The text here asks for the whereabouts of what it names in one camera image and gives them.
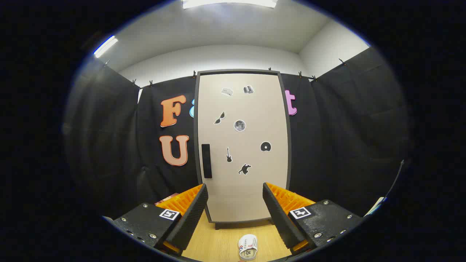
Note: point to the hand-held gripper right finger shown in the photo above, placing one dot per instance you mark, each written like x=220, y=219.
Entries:
x=280, y=218

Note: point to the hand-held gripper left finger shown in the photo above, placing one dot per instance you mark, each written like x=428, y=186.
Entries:
x=191, y=218

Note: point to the white shoe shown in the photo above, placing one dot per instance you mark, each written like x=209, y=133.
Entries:
x=248, y=247

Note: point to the beige shoe cabinet door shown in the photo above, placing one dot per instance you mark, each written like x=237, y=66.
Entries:
x=255, y=120

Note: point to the dark grey shoe cabinet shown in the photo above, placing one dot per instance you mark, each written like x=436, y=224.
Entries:
x=236, y=71

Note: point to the white object with green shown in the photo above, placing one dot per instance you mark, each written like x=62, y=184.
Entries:
x=375, y=206

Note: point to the black backdrop cloth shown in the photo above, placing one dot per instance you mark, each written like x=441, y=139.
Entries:
x=109, y=145

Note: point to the small ceiling light panel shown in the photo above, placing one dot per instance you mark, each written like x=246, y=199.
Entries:
x=105, y=46

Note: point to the large ceiling light panel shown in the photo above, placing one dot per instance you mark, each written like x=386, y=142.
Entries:
x=229, y=3

